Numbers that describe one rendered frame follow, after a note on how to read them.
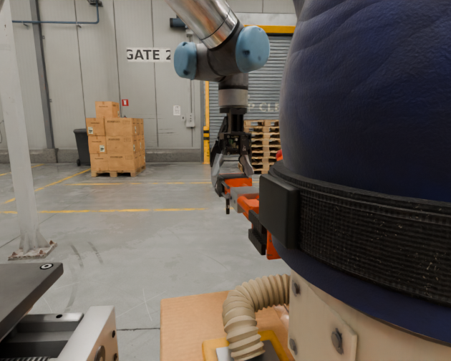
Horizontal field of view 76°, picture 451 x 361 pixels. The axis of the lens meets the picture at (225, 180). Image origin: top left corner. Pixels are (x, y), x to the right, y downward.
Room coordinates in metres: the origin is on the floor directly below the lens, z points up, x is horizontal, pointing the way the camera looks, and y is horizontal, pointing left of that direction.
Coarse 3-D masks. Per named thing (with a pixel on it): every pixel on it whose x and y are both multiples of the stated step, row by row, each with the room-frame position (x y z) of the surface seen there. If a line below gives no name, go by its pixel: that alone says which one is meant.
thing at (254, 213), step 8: (256, 208) 0.47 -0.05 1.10; (248, 216) 0.46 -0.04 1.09; (256, 216) 0.42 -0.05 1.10; (256, 224) 0.42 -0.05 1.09; (248, 232) 0.46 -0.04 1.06; (256, 232) 0.44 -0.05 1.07; (264, 232) 0.40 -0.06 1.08; (256, 240) 0.42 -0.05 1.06; (264, 240) 0.41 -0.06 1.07; (256, 248) 0.42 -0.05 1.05; (264, 248) 0.40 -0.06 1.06; (272, 248) 0.39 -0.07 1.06; (272, 256) 0.39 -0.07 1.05
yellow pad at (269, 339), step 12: (264, 336) 0.34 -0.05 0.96; (204, 348) 0.32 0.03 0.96; (216, 348) 0.31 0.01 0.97; (228, 348) 0.31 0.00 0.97; (264, 348) 0.31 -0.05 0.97; (276, 348) 0.31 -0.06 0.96; (204, 360) 0.30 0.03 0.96; (216, 360) 0.30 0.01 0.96; (228, 360) 0.29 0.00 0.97; (252, 360) 0.29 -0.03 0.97; (264, 360) 0.29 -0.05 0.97; (276, 360) 0.29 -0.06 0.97; (288, 360) 0.30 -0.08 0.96
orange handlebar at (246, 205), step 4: (228, 184) 0.73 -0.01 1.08; (244, 184) 0.73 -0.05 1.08; (240, 196) 0.61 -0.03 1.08; (244, 196) 0.61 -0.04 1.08; (256, 196) 0.62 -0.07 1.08; (240, 200) 0.59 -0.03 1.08; (244, 200) 0.56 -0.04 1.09; (248, 200) 0.56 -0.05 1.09; (252, 200) 0.56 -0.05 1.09; (256, 200) 0.56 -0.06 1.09; (240, 204) 0.58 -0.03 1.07; (244, 204) 0.56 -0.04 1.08; (248, 204) 0.53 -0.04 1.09; (252, 204) 0.53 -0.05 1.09; (256, 204) 0.53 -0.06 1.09; (244, 208) 0.55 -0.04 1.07; (248, 208) 0.53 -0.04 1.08; (244, 212) 0.56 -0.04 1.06; (248, 220) 0.52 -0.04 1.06
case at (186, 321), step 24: (168, 312) 0.41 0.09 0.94; (192, 312) 0.41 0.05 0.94; (216, 312) 0.41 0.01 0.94; (264, 312) 0.41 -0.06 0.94; (288, 312) 0.41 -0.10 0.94; (168, 336) 0.36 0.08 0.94; (192, 336) 0.36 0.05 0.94; (216, 336) 0.36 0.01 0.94; (168, 360) 0.32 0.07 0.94; (192, 360) 0.32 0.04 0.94
